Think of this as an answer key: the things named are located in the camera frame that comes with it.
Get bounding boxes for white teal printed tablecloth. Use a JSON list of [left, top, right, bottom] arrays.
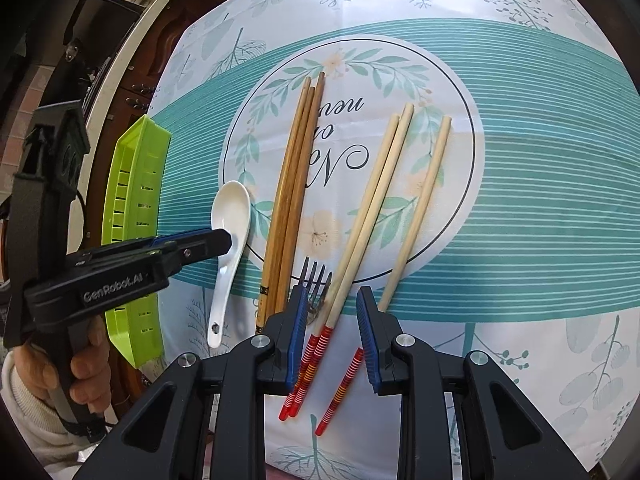
[[142, 0, 640, 480]]

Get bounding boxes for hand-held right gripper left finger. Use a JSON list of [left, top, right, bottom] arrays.
[[97, 284, 310, 480]]

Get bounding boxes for person's left hand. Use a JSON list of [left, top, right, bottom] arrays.
[[12, 329, 114, 419]]

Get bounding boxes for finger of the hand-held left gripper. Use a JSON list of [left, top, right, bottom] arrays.
[[149, 227, 214, 252], [155, 229, 234, 277]]

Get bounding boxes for metal fork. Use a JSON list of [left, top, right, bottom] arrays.
[[295, 257, 335, 323]]

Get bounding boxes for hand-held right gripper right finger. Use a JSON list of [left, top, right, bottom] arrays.
[[356, 286, 591, 480]]

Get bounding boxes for brown wooden chopstick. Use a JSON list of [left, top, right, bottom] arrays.
[[267, 86, 318, 321], [255, 76, 313, 336], [280, 71, 328, 311]]

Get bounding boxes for light red-striped chopstick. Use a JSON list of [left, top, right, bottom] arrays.
[[290, 103, 416, 418], [278, 114, 401, 421], [315, 116, 453, 436]]

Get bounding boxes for cream kitchen countertop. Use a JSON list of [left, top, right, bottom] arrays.
[[80, 0, 211, 131]]

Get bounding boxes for green plastic utensil tray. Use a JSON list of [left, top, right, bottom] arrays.
[[101, 114, 173, 367]]

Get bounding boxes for white ceramic spoon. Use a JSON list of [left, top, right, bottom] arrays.
[[207, 180, 252, 350]]

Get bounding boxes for person's left forearm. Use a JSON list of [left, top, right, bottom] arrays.
[[0, 355, 106, 476]]

